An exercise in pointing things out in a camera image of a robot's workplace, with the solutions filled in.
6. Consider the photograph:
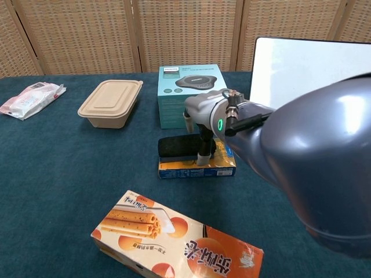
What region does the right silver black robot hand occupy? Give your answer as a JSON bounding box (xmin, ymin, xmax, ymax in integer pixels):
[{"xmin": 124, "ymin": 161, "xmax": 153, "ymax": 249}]
[{"xmin": 183, "ymin": 89, "xmax": 230, "ymax": 168}]

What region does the black felt whiteboard eraser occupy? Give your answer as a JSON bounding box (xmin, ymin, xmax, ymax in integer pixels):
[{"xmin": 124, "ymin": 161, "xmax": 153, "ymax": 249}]
[{"xmin": 158, "ymin": 133, "xmax": 217, "ymax": 160}]

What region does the white magnetic whiteboard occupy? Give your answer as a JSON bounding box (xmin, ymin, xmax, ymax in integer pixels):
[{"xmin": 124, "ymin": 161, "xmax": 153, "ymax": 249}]
[{"xmin": 249, "ymin": 36, "xmax": 371, "ymax": 109}]

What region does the orange egg roll box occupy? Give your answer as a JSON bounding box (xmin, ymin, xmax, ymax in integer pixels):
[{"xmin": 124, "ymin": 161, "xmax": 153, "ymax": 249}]
[{"xmin": 90, "ymin": 190, "xmax": 265, "ymax": 278}]

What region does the teal speakerphone retail box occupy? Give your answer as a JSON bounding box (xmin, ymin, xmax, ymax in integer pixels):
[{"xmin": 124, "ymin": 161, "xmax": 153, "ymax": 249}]
[{"xmin": 157, "ymin": 64, "xmax": 230, "ymax": 130}]

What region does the small blue orange snack box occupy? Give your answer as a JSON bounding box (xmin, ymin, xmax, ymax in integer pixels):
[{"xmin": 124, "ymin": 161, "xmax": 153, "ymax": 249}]
[{"xmin": 158, "ymin": 137, "xmax": 237, "ymax": 181}]

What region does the beige lidded pulp food container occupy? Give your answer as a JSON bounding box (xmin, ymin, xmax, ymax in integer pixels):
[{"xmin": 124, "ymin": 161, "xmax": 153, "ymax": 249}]
[{"xmin": 77, "ymin": 79, "xmax": 144, "ymax": 129}]

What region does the woven rattan folding screen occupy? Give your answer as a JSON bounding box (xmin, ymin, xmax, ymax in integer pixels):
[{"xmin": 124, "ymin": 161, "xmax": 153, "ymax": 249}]
[{"xmin": 0, "ymin": 0, "xmax": 371, "ymax": 79}]

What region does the dark teal table cloth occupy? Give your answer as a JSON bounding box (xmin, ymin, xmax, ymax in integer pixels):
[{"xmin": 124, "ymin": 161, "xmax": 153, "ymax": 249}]
[{"xmin": 0, "ymin": 71, "xmax": 371, "ymax": 278}]

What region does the pink wet wipes pack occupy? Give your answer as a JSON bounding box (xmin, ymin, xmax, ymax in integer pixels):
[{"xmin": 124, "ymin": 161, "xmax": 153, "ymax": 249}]
[{"xmin": 0, "ymin": 82, "xmax": 67, "ymax": 121}]

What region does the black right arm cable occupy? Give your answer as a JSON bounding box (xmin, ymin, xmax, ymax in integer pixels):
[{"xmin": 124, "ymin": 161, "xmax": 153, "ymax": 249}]
[{"xmin": 221, "ymin": 89, "xmax": 275, "ymax": 137}]

